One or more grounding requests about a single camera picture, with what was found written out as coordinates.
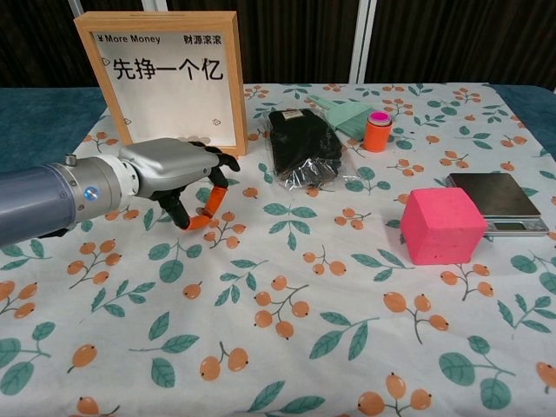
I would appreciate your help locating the teal table cover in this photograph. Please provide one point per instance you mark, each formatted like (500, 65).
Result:
(35, 108)

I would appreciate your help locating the wooden frame coin bank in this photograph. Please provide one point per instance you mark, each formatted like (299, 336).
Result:
(174, 91)

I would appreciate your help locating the orange cylinder with pink top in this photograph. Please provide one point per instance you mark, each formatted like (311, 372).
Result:
(375, 137)

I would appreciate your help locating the mint green scoop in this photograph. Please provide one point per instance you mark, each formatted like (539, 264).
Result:
(345, 119)

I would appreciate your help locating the silver digital pocket scale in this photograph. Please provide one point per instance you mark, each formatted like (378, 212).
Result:
(495, 193)

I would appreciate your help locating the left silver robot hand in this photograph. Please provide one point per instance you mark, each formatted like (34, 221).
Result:
(169, 167)

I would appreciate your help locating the floral print tablecloth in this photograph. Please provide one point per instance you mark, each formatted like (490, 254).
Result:
(278, 269)

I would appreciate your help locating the white vertical post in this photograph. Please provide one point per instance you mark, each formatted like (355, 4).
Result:
(362, 43)

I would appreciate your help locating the black item in plastic bag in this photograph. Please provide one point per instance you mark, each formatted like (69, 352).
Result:
(299, 139)

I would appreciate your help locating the pink foam cube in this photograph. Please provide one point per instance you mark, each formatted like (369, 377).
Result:
(438, 230)

